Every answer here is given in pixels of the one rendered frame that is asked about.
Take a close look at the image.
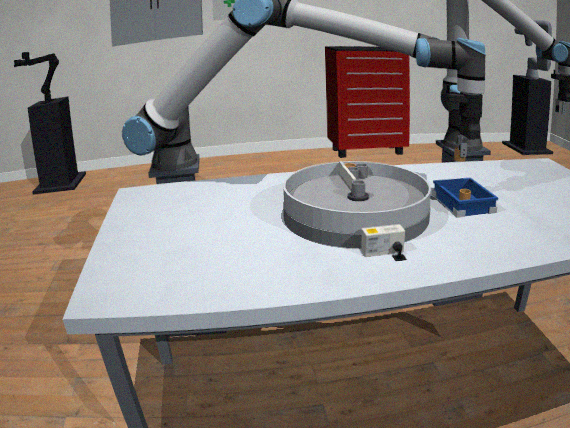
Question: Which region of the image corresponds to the blue crate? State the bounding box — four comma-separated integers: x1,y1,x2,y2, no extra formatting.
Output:
432,177,500,219

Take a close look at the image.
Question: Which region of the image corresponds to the grey turntable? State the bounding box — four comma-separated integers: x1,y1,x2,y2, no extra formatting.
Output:
282,162,433,247

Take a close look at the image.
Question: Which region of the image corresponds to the red tool cabinet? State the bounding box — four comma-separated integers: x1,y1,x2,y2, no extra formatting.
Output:
324,46,412,157

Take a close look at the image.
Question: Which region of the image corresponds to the white control box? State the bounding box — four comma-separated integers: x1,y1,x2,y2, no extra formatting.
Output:
358,224,409,263

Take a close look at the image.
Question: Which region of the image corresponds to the white green sign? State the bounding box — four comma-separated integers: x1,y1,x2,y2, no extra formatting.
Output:
212,0,236,21

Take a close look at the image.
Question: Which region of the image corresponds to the white table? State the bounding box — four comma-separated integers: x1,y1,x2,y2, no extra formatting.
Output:
62,158,570,428

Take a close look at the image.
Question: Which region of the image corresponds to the black box pedestal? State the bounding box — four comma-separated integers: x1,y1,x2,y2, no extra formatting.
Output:
503,73,555,155
28,96,88,196

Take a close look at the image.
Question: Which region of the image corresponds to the grey wall board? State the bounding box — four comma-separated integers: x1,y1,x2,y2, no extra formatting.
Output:
110,0,204,48

